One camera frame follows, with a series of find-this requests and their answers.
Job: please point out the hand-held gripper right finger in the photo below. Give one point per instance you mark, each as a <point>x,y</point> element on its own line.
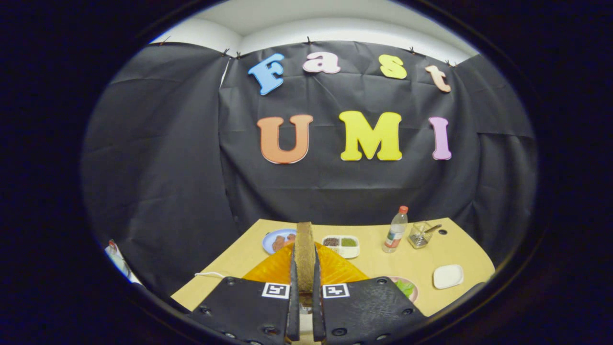
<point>368,311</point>

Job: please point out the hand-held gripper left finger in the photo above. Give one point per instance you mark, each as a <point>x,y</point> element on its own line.
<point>249,311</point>

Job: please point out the green lettuce leaf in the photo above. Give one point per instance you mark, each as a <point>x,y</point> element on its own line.
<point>405,287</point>

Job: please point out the brown toast slice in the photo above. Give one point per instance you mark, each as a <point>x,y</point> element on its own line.
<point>305,254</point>

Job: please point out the pink round plate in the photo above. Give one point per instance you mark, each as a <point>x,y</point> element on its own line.
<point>414,287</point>

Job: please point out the white divided condiment tray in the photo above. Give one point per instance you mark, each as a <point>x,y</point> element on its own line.
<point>352,251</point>

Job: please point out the blue round plate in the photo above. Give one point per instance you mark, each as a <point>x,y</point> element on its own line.
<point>268,239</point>

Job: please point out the red meat pieces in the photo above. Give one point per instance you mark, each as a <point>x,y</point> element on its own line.
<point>280,242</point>

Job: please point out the clear red-capped water bottle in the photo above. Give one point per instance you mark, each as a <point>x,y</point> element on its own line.
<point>395,235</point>

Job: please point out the white square plate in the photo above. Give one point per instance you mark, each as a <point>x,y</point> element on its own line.
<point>448,276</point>

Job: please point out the black backdrop cloth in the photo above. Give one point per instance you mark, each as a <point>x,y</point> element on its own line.
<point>167,167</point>

